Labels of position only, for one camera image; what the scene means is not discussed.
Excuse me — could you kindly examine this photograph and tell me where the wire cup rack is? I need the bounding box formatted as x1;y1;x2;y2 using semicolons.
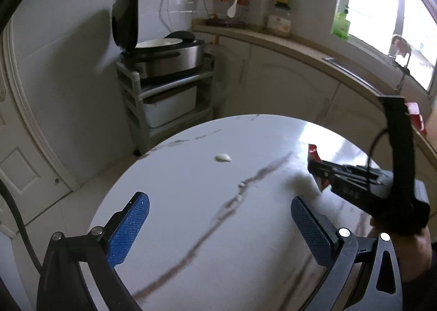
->
203;0;252;27

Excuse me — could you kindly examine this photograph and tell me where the white storage bin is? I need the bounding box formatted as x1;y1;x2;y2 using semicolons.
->
143;85;199;128

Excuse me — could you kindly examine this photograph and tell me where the window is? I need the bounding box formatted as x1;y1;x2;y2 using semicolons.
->
336;0;437;93

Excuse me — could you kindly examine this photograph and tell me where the white panel door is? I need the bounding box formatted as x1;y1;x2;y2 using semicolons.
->
0;24;81;236

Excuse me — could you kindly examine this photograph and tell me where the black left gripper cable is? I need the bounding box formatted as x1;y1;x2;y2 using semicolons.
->
0;181;43;274

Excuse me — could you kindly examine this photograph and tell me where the steel rice cooker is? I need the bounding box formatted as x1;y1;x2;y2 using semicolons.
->
112;0;207;81

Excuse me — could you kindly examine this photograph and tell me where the green bottle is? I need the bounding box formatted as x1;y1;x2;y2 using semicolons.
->
331;9;352;41

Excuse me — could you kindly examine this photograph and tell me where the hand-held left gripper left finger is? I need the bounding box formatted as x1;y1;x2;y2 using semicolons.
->
36;191;151;311

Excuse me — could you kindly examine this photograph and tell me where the steel sink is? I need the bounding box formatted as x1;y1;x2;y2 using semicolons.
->
323;57;380;94

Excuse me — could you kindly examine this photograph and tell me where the clear jar white label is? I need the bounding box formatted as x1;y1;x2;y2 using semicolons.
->
266;7;293;37

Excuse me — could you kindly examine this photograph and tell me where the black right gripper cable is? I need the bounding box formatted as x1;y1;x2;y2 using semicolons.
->
367;125;393;189

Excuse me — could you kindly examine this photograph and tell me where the white round marble table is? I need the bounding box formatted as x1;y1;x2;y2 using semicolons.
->
87;114;386;311

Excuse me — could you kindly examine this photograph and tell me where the pink cloth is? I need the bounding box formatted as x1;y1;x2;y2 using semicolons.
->
391;34;411;57

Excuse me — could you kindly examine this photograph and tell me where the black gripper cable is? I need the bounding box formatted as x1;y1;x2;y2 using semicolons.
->
367;125;393;189
0;181;43;274

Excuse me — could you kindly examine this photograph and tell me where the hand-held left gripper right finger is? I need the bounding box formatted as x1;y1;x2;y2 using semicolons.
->
290;195;405;311

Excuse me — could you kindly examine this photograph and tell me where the person's right hand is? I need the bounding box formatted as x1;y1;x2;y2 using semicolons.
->
370;215;431;277

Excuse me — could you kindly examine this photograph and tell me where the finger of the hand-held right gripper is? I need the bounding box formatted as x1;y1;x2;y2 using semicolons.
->
306;157;346;180
341;165;379;178

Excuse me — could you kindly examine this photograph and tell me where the grey storage rack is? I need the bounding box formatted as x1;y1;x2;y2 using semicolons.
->
116;53;215;156

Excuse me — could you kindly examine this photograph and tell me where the cream kitchen cabinet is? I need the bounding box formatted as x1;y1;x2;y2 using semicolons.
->
191;19;437;175

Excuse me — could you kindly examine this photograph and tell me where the white power cord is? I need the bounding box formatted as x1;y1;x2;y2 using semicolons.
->
159;0;175;34

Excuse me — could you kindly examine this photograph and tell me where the metal faucet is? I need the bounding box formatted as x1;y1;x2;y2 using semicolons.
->
386;53;414;95

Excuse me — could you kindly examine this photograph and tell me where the person's right forearm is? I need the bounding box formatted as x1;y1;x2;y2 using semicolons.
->
399;239;437;311

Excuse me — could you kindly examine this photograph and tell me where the red snack wrapper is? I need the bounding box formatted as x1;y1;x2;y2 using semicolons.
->
307;144;332;193

